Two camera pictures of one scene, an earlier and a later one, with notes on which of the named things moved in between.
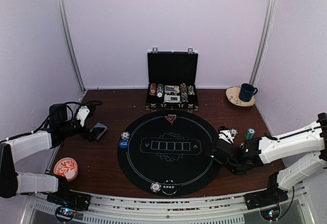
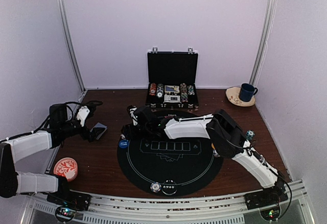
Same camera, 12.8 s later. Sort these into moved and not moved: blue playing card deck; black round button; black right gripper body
Moved: black right gripper body
Not moved: black round button; blue playing card deck
